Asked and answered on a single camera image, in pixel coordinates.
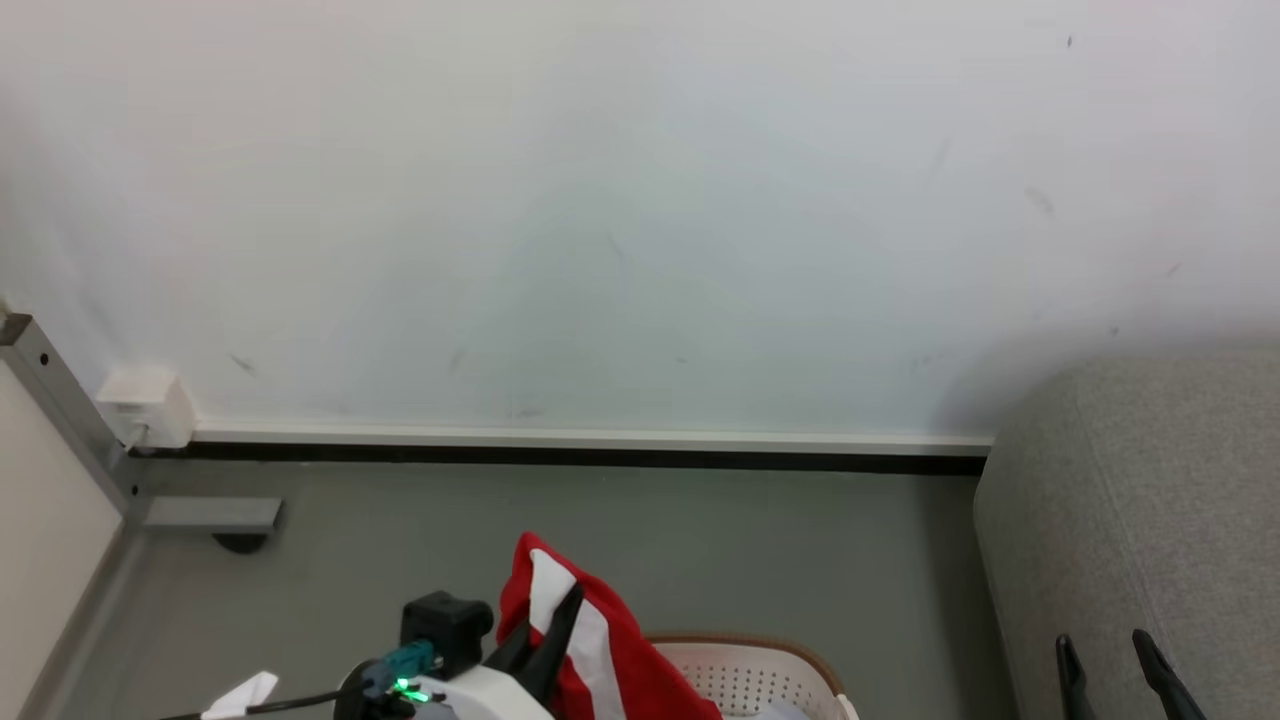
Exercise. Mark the white wall socket box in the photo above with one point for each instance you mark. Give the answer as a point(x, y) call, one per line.
point(150, 405)

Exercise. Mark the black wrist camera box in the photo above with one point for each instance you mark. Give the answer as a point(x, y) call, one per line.
point(446, 625)

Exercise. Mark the red and white garment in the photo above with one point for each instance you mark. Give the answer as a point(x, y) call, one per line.
point(640, 670)

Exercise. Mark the grey metal partition frame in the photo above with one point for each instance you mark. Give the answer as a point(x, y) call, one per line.
point(95, 450)

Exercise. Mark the white and black baseboard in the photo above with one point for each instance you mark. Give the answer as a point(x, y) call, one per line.
point(590, 448)

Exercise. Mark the beige partition panel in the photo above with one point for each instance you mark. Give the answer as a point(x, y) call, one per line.
point(45, 540)

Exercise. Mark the grey fabric sofa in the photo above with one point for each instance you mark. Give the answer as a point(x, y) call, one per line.
point(1140, 520)

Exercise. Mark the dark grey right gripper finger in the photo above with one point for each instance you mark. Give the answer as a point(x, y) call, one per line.
point(1075, 685)
point(1165, 680)

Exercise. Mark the white paper tag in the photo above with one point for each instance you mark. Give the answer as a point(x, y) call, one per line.
point(243, 695)

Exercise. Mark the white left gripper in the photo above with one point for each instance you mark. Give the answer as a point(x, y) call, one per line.
point(480, 698)

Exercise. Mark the white laundry basket brown rim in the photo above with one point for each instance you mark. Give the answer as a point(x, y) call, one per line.
point(745, 675)

